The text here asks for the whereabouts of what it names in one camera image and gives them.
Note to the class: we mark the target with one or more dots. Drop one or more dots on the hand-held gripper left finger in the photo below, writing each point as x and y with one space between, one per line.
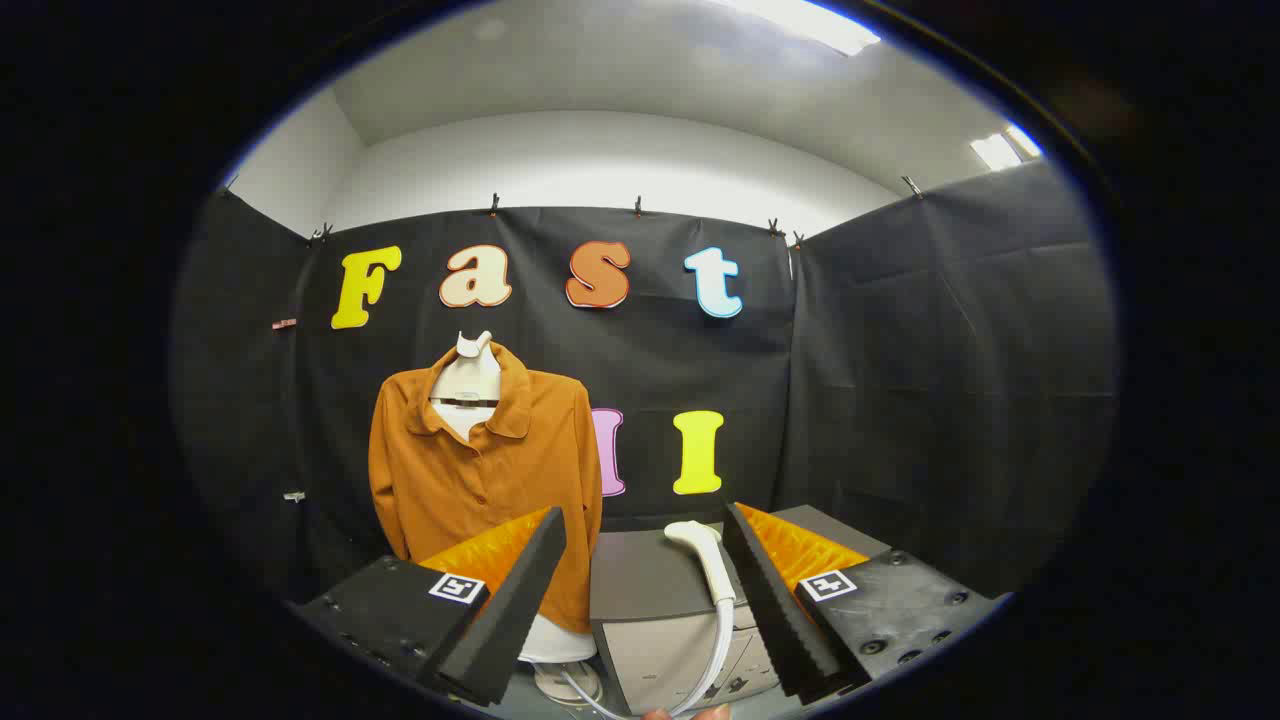
510 610

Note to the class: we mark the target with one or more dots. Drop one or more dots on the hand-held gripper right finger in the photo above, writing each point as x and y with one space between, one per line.
775 610

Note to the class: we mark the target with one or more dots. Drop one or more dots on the white garment steamer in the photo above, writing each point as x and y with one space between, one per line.
712 565

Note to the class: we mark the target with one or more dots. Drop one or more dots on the orange button shirt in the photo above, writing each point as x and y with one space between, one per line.
470 490

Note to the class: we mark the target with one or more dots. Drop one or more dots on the white mannequin torso stand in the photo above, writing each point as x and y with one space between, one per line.
470 380

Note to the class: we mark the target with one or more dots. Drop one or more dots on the black backdrop cloth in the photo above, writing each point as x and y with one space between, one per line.
900 380

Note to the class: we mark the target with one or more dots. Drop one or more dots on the small ceiling light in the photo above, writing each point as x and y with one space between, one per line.
1003 148

